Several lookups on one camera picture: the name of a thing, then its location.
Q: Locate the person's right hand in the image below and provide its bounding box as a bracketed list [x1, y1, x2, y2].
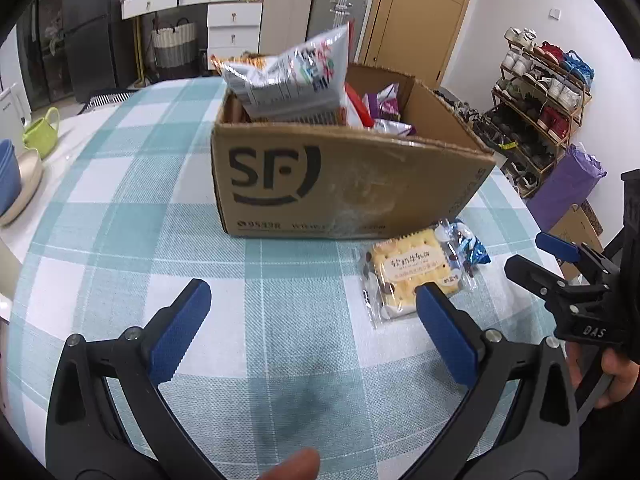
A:
[566, 346, 640, 409]

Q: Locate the blue bowl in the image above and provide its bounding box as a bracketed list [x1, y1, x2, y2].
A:
[0, 138, 24, 216]

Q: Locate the woven basket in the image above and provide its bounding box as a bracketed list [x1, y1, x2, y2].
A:
[149, 17, 197, 69]

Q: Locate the beige suitcase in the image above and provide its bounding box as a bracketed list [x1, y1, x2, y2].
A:
[258, 0, 316, 56]

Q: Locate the blue snack packet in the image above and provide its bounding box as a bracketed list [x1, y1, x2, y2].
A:
[434, 217, 492, 267]

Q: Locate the flat cardboard piece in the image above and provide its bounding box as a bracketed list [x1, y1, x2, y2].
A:
[547, 202, 606, 281]

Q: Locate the shoe rack with shoes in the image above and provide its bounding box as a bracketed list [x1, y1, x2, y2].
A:
[487, 27, 596, 197]

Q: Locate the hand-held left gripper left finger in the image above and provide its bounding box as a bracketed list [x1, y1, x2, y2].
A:
[45, 279, 228, 480]

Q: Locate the green pitcher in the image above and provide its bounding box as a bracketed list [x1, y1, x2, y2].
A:
[22, 107, 61, 159]

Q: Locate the yellow biscuit packet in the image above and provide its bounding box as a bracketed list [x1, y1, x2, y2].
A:
[359, 229, 477, 330]

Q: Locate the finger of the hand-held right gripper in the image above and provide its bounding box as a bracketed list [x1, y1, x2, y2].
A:
[504, 255, 603, 313]
[535, 231, 621, 286]

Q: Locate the red snack bag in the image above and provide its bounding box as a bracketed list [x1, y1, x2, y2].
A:
[344, 82, 375, 129]

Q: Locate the silver suitcase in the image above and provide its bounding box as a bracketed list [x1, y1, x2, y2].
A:
[307, 0, 369, 62]

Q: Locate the beige plate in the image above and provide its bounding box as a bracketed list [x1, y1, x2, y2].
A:
[0, 149, 45, 226]

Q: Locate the white purple snack bag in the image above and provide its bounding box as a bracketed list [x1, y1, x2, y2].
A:
[366, 83, 402, 122]
[374, 118, 417, 137]

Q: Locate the brown cardboard box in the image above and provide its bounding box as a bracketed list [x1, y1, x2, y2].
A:
[209, 62, 497, 241]

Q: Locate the large silver snack bag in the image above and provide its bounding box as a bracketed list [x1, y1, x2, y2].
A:
[219, 22, 351, 122]

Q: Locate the dark glass cabinet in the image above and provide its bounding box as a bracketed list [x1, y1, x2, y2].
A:
[14, 0, 77, 112]

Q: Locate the white appliance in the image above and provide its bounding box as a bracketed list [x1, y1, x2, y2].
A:
[0, 82, 31, 127]

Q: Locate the striped floor mat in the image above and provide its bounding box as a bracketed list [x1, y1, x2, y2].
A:
[79, 87, 137, 112]

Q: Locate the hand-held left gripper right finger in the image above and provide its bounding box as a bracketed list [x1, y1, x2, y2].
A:
[415, 282, 583, 480]

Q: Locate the white drawer desk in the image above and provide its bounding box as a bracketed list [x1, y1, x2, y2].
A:
[119, 0, 264, 62]

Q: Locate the orange snack bag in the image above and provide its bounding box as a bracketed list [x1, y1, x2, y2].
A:
[209, 52, 273, 75]

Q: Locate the wooden door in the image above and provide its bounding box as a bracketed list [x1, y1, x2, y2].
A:
[357, 0, 481, 92]

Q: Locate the group of shoes on floor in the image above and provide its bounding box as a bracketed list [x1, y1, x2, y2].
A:
[434, 88, 501, 151]

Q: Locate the person's left hand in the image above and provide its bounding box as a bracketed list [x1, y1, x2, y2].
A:
[256, 448, 321, 480]

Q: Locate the dark grey fridge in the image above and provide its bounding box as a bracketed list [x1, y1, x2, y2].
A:
[62, 0, 147, 104]

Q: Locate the teal checked tablecloth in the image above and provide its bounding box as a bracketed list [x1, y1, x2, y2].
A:
[0, 77, 571, 480]

